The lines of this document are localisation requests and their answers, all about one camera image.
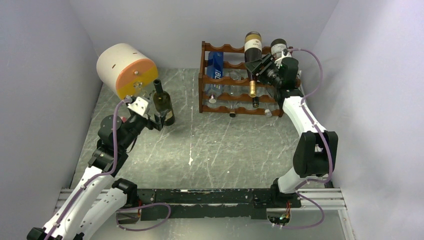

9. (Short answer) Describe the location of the white orange yellow cylinder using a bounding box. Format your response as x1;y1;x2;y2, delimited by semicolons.
96;43;158;100

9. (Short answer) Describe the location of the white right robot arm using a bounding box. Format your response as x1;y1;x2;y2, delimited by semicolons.
245;53;338;207

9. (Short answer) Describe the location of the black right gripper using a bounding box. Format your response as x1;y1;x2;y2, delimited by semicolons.
245;53;283;88

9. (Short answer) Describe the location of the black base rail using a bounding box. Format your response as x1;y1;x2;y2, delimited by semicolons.
54;188;347;221

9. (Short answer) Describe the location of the blue label clear bottle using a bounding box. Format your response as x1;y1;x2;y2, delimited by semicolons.
204;51;224;104

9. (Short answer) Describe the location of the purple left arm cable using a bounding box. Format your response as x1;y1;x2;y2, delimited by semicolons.
43;97;172;240

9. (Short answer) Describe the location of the brown wooden wine rack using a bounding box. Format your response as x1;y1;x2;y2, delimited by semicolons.
198;41;284;118

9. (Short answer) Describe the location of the middle rack dark-cap bottle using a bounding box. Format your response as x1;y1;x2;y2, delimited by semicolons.
252;96;259;109

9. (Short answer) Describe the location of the gold foil wine bottle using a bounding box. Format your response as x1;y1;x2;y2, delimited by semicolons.
244;31;263;98

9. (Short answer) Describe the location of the dark bottle brown label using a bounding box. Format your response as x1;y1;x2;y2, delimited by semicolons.
270;38;288;60

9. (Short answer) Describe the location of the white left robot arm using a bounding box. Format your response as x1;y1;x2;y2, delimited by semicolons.
26;111;165;240

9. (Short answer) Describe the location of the clear glass bottle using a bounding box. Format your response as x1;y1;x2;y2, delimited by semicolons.
133;81;151;99

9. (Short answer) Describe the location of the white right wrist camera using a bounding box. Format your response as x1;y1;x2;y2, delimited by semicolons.
281;48;293;59

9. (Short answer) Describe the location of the dark green wine bottle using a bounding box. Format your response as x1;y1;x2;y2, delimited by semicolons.
153;79;175;126

